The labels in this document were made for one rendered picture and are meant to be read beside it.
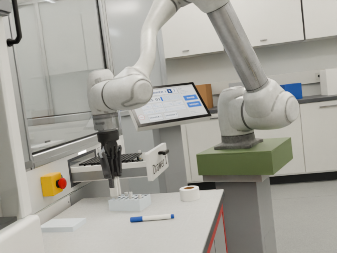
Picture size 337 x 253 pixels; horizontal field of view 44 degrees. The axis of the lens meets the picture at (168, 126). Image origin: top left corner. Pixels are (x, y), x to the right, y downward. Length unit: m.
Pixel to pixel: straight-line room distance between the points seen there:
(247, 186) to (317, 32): 3.37
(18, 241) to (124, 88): 0.56
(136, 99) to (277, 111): 0.68
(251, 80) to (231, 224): 0.68
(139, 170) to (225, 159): 0.41
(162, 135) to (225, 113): 0.89
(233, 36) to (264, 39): 3.33
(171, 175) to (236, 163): 1.01
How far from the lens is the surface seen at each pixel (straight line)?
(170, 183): 2.78
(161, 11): 1.65
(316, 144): 4.74
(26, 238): 0.99
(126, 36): 3.49
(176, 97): 2.78
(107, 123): 1.44
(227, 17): 1.65
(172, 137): 2.76
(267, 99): 1.75
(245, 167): 1.82
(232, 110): 1.89
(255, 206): 1.94
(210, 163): 1.87
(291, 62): 5.37
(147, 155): 1.60
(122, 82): 1.31
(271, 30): 5.02
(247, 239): 2.00
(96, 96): 1.42
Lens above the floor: 1.15
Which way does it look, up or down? 5 degrees down
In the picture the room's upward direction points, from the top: 7 degrees counter-clockwise
